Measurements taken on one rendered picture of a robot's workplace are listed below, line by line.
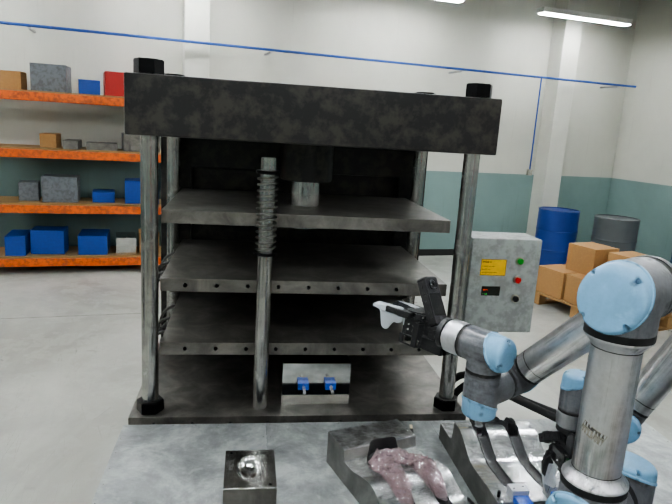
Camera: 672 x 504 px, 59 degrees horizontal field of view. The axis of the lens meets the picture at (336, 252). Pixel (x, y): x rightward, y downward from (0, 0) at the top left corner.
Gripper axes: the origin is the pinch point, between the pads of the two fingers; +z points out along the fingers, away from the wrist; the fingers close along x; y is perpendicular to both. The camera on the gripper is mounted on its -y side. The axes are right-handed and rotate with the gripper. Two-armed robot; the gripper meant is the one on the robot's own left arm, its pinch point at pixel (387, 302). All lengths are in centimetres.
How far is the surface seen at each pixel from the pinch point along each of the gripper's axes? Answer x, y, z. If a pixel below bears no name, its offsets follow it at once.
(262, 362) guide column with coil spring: 23, 45, 78
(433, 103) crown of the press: 54, -60, 44
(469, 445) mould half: 52, 48, 2
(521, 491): 43, 49, -23
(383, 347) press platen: 65, 35, 57
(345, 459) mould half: 18, 56, 22
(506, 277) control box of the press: 107, 0, 34
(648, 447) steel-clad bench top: 124, 49, -26
